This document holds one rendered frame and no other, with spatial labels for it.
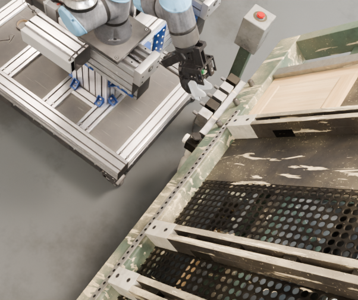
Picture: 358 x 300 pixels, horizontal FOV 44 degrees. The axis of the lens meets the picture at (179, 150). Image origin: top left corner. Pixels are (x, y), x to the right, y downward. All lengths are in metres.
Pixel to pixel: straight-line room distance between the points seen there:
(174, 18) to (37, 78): 1.69
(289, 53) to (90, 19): 0.96
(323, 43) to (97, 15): 1.03
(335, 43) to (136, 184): 1.32
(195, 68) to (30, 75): 1.67
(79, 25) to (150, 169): 1.28
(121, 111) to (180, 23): 1.50
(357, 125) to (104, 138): 1.47
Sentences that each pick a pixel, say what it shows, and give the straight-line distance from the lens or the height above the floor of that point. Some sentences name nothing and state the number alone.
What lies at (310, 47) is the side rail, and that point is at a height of 0.93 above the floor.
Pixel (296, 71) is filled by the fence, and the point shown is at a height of 1.00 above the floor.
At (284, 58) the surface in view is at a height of 0.91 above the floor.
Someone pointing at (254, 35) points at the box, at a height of 0.87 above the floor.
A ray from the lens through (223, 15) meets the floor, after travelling 3.50.
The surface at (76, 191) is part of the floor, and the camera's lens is 2.62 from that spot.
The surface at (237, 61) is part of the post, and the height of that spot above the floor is 0.62.
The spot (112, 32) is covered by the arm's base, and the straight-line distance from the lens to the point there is 1.78.
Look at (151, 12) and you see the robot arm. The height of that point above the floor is 1.55.
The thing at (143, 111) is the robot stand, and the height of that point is 0.21.
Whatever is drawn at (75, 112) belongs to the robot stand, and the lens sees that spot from 2.61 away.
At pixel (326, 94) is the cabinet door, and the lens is 1.75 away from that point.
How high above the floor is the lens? 2.42
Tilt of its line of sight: 61 degrees down
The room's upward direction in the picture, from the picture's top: 18 degrees clockwise
